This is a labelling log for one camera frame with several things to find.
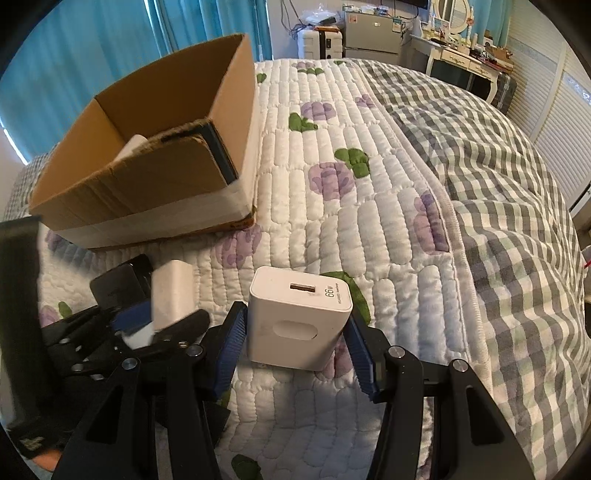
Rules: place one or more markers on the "silver mini fridge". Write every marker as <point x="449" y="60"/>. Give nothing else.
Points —
<point x="371" y="33"/>

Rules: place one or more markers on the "white dressing table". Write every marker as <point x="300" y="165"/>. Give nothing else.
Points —
<point x="450" y="56"/>

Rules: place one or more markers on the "dark suitcase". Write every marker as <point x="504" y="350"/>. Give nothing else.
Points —
<point x="502" y="91"/>

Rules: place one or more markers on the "blue curtain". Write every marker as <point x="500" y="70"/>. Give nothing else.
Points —
<point x="92" y="50"/>

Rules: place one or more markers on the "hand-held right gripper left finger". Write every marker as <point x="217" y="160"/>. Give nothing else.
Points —
<point x="227" y="355"/>

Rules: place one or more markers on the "black rectangular device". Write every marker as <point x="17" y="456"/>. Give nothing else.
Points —
<point x="121" y="282"/>

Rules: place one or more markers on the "oval table mirror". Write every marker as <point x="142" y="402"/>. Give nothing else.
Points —
<point x="455" y="14"/>

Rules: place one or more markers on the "white louvered wardrobe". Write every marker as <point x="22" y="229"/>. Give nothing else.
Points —
<point x="549" y="92"/>

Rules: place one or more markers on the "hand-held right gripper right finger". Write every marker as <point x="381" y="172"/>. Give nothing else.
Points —
<point x="362" y="362"/>

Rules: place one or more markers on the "grey plaid blanket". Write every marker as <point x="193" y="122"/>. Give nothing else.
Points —
<point x="503" y="221"/>

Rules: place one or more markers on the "dark flat tablet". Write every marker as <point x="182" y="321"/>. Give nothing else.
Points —
<point x="222" y="152"/>

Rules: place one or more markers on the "white suitcase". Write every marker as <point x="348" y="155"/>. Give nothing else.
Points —
<point x="318" y="42"/>

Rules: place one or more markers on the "cardboard box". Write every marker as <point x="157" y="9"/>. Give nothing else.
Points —
<point x="152" y="203"/>

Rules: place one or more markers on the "small white box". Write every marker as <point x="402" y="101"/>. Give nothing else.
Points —
<point x="133" y="145"/>

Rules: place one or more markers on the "white charger with oval dent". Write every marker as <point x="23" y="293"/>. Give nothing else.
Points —
<point x="298" y="323"/>

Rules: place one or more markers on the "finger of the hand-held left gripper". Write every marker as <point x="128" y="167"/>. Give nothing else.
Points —
<point x="184" y="325"/>
<point x="134" y="318"/>

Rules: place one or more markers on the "white floral quilt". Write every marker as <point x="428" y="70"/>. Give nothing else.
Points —
<point x="332" y="184"/>

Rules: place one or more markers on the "plain white charger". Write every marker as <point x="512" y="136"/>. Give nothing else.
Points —
<point x="173" y="293"/>

